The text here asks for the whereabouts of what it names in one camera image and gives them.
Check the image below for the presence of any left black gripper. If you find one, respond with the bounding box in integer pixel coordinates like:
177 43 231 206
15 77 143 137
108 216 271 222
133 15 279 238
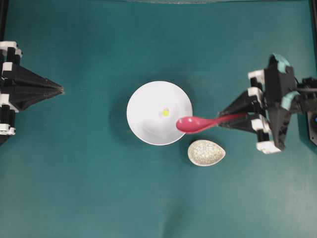
0 41 64 136

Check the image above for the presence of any black frame post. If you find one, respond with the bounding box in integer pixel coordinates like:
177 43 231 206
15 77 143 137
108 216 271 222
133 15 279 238
0 0 9 41
309 0 317 60

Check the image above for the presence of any white round bowl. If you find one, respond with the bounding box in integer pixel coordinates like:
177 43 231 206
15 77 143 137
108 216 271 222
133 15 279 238
126 81 193 146

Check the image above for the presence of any speckled teardrop ceramic dish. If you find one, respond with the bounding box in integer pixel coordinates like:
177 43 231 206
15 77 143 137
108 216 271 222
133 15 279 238
187 140 226 167

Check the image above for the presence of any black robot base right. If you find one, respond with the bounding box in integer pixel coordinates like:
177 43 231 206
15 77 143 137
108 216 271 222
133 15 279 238
299 111 317 148

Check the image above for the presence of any black frame post left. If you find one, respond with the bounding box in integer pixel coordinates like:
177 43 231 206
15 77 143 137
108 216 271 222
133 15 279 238
0 0 9 41

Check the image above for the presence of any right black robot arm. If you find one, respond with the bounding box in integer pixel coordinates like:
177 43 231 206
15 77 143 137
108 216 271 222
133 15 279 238
218 54 317 154

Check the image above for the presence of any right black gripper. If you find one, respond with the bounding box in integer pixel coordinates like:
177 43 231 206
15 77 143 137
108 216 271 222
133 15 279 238
218 53 297 154

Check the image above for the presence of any black frame post right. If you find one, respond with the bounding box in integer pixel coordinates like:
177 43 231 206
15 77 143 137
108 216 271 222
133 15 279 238
309 0 317 60

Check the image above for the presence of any yellow hexagonal prism block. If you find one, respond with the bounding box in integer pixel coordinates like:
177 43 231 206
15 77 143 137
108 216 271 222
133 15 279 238
162 108 169 117

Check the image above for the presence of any red plastic spoon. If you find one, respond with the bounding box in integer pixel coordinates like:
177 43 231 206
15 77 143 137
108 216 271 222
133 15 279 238
176 113 248 134

